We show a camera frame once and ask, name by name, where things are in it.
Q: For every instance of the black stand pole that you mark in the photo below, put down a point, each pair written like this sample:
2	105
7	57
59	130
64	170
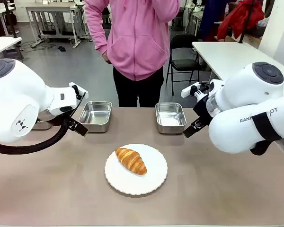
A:
11	23
247	21

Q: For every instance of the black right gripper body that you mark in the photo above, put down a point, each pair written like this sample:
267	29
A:
203	110

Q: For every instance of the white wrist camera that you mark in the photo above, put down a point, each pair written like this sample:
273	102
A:
78	88
189	91

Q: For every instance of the white scalloped plate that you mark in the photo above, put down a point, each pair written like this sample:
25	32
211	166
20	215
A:
137	184

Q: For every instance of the person's left forearm pink sleeve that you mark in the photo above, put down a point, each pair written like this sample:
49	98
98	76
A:
171	9

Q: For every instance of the golden brown croissant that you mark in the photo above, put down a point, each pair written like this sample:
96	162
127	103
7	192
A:
131	160

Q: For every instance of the person's right forearm pink sleeve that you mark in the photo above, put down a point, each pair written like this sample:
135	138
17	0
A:
98	42

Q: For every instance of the black folding chair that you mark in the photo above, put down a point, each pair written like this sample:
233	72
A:
183	63

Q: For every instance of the stainless steel rectangular container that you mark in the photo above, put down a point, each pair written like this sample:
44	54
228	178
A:
170	118
94	117

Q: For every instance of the dark blue hanging garment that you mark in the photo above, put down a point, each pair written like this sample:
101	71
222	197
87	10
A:
209	19

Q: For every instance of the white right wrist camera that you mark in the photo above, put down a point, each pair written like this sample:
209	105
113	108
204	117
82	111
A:
189	91

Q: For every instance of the white work table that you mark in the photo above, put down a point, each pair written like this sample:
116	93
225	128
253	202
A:
2	43

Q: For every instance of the red jacket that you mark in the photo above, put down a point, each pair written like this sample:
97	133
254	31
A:
239	19

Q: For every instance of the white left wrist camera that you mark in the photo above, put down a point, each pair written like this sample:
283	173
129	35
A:
78	88

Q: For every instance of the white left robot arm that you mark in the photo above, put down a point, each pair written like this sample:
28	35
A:
14	94

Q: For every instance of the person in pink hoodie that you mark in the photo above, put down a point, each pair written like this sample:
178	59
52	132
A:
137	47

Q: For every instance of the grey metal frame desk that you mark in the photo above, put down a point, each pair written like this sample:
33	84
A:
49	9

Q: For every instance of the person's right hand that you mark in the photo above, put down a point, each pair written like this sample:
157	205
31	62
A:
106	58

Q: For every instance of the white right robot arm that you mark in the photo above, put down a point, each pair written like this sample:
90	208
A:
239	94

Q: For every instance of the white side table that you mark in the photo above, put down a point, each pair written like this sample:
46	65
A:
227	56

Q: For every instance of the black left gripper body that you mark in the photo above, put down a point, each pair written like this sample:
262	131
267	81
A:
72	117

